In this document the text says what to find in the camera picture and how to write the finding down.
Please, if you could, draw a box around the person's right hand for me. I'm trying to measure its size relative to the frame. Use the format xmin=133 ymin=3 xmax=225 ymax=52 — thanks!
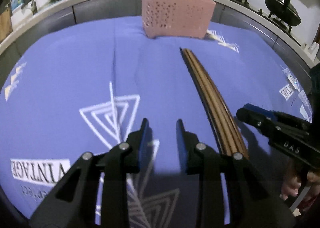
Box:
xmin=281 ymin=160 xmax=319 ymax=214

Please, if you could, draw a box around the brown wooden chopstick on table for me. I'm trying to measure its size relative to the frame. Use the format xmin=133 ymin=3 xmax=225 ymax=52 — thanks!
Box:
xmin=180 ymin=48 xmax=232 ymax=156

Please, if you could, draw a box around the blue printed tablecloth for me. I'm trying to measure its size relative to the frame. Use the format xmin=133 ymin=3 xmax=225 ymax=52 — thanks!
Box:
xmin=1 ymin=17 xmax=312 ymax=227

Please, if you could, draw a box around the black lidded wok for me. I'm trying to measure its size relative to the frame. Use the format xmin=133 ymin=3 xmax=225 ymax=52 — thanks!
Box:
xmin=265 ymin=0 xmax=302 ymax=26

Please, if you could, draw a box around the pink perforated utensil basket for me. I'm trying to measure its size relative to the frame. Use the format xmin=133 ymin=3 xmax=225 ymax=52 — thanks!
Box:
xmin=142 ymin=0 xmax=216 ymax=39

